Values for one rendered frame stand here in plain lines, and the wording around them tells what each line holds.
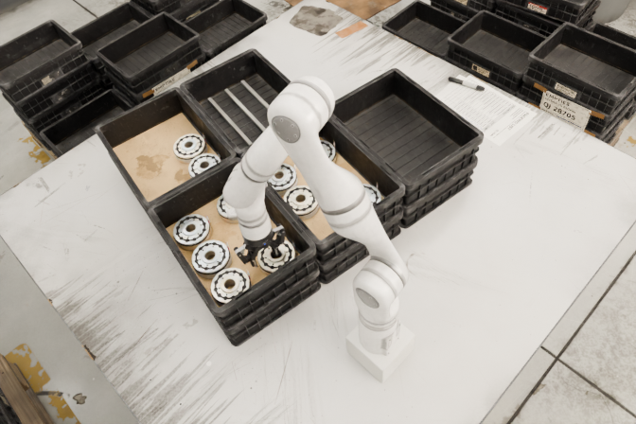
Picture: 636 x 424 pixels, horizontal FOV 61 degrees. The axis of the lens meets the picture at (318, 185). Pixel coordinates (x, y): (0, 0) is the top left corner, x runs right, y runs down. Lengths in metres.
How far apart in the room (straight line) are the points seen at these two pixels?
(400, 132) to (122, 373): 1.07
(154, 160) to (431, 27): 1.82
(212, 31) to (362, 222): 2.17
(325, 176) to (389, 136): 0.82
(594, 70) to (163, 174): 1.84
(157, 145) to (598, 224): 1.39
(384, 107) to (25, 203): 1.26
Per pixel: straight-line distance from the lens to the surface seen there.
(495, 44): 2.85
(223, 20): 3.10
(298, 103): 0.88
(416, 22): 3.14
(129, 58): 2.83
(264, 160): 1.04
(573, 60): 2.67
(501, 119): 2.01
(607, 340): 2.45
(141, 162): 1.82
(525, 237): 1.72
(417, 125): 1.77
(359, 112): 1.80
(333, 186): 0.95
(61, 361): 2.56
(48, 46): 3.11
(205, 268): 1.49
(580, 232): 1.78
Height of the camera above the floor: 2.11
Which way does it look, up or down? 52 degrees down
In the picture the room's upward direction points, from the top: 7 degrees counter-clockwise
